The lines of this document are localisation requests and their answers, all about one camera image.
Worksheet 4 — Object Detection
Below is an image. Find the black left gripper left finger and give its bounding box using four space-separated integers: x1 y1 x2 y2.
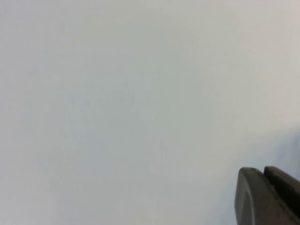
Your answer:
234 166 300 225

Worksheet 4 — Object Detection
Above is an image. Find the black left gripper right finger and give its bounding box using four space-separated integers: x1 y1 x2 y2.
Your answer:
264 165 300 221

